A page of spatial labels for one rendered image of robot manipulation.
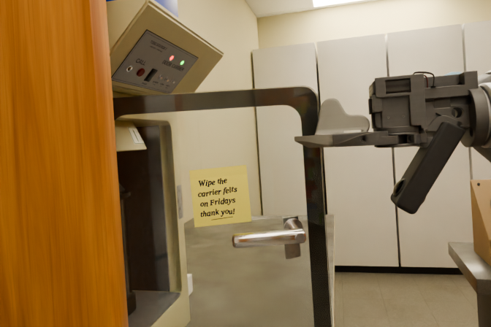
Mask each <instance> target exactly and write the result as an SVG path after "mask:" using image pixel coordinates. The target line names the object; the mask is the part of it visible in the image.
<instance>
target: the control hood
mask: <svg viewBox="0 0 491 327"><path fill-rule="evenodd" d="M106 6H107V27H108V37H109V49H110V68H111V76H113V74H114V73H115V71H116V70H117V68H118V67H119V66H120V65H121V63H122V62H123V60H124V59H125V58H126V56H127V55H128V54H129V52H130V51H131V50H132V48H133V47H134V46H135V45H136V43H137V41H138V40H139V39H140V37H141V36H142V35H143V34H144V32H145V31H146V29H148V30H149V31H151V32H153V33H155V34H156V35H158V36H160V37H162V38H163V39H166V40H167V41H169V42H171V43H173V44H174V45H177V46H178V47H180V48H182V49H184V50H185V51H187V52H189V53H191V54H192V55H195V56H196V57H198V59H197V61H196V62H195V64H194V65H193V66H192V67H191V68H190V70H189V71H188V72H187V74H186V75H185V76H184V78H183V79H182V80H181V81H180V82H179V84H178V85H177V87H176V88H175V89H174V91H173V92H172V93H191V92H195V91H196V89H198V87H199V86H200V85H201V83H202V82H203V81H204V79H205V78H206V77H207V76H208V75H209V74H210V72H211V71H212V70H213V68H214V67H215V66H216V64H217V63H218V62H219V61H220V60H221V58H222V57H223V54H224V51H223V50H222V49H220V48H219V47H217V46H216V45H214V44H213V43H212V42H211V41H209V40H208V39H206V38H205V37H203V35H201V34H200V33H198V32H197V31H195V30H194V29H193V28H192V27H190V26H189V25H187V24H186V23H184V22H183V21H182V20H181V19H179V18H178V17H176V16H175V15H174V14H172V13H171V12H170V11H168V10H167V9H165V8H164V7H163V6H162V5H160V4H159V3H157V2H156V1H154V0H114V1H106ZM112 90H113V91H117V92H121V93H128V94H132V95H136V96H142V95H155V94H167V93H162V92H159V91H153V90H150V89H147V88H141V87H137V86H134V85H128V84H125V83H122V82H116V81H112Z"/></svg>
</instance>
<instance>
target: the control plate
mask: <svg viewBox="0 0 491 327"><path fill-rule="evenodd" d="M172 55H173V56H174V58H173V59H172V60H171V61H170V60H169V59H170V56H172ZM197 59H198V57H196V56H195V55H192V54H191V53H189V52H187V51H185V50H184V49H182V48H180V47H178V46H177V45H174V44H173V43H171V42H169V41H167V40H166V39H163V38H162V37H160V36H158V35H156V34H155V33H153V32H151V31H149V30H148V29H146V31H145V32H144V34H143V35H142V36H141V37H140V39H139V40H138V41H137V43H136V45H135V46H134V47H133V48H132V50H131V51H130V52H129V54H128V55H127V56H126V58H125V59H124V60H123V62H122V63H121V65H120V66H119V67H118V68H117V70H116V71H115V73H114V74H113V76H112V77H111V80H112V81H116V82H122V83H125V84H128V85H134V86H137V87H141V88H147V89H150V90H153V91H159V92H162V93H172V92H173V91H174V89H175V88H176V87H177V85H178V84H179V82H180V81H181V80H182V79H183V78H184V76H185V75H186V74H187V72H188V71H189V70H190V68H191V67H192V66H193V65H194V64H195V62H196V61H197ZM181 61H184V63H183V64H182V65H180V62H181ZM129 66H132V70H131V71H129V72H128V71H127V70H126V69H127V68H128V67H129ZM141 68H143V69H144V70H145V73H144V74H143V75H142V76H141V77H138V76H137V72H138V70H140V69H141ZM152 69H156V70H158V71H157V73H155V75H154V76H153V77H152V79H151V80H150V82H147V81H144V79H145V78H146V77H147V76H148V74H149V73H150V71H151V70H152ZM159 75H162V79H158V76H159ZM166 77H168V80H169V81H168V82H167V81H164V79H165V78H166ZM172 79H174V81H175V83H170V81H171V80H172Z"/></svg>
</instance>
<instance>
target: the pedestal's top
mask: <svg viewBox="0 0 491 327"><path fill-rule="evenodd" d="M448 251H449V255H450V256H451V258H452V260H453V261H454V262H455V263H456V265H457V266H458V268H459V269H460V271H461V272H462V273H463V275H464V276H465V278H466V279H467V281H468V282H469V283H470V284H471V286H472V288H473V289H474V290H475V291H476V293H477V294H478V295H491V266H490V265H489V264H488V263H487V262H486V261H485V260H483V259H482V258H481V257H480V256H479V255H478V254H477V253H476V252H475V251H474V247H473V242H448Z"/></svg>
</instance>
